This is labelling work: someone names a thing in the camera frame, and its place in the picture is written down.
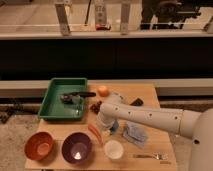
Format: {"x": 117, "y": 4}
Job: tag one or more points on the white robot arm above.
{"x": 197, "y": 126}

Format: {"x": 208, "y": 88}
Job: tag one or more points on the purple bowl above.
{"x": 76, "y": 148}

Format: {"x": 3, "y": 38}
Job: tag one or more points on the red-orange bowl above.
{"x": 38, "y": 146}

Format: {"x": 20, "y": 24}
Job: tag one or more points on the orange fruit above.
{"x": 103, "y": 91}

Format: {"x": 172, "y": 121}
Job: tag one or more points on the bunch of dark grapes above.
{"x": 95, "y": 108}

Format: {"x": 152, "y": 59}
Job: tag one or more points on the black rectangular block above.
{"x": 137, "y": 102}

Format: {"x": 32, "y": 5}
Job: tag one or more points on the blue-grey folded cloth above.
{"x": 134, "y": 134}

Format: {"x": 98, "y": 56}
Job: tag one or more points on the green plastic tray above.
{"x": 59, "y": 103}

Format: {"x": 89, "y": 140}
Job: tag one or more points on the white cup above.
{"x": 113, "y": 150}

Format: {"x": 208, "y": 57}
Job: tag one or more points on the wooden board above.
{"x": 158, "y": 142}

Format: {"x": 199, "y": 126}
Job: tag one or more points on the silver fork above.
{"x": 154, "y": 156}

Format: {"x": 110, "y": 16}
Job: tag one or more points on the black-handled scoop utensil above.
{"x": 75, "y": 97}

